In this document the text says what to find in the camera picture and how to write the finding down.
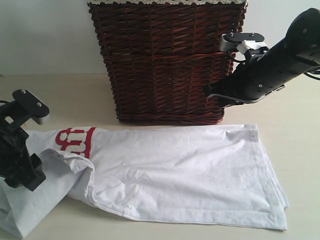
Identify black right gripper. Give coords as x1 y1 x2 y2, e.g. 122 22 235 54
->
203 56 285 108

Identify dark brown wicker basket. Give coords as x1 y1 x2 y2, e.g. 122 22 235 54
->
87 3 247 125

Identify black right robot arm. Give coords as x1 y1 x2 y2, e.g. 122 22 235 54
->
203 8 320 108

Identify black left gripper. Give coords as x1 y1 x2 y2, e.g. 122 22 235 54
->
0 127 46 192

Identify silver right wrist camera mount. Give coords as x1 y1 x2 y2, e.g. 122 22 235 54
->
219 32 269 55

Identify white shirt with red lettering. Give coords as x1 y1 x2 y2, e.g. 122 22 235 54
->
0 124 289 239

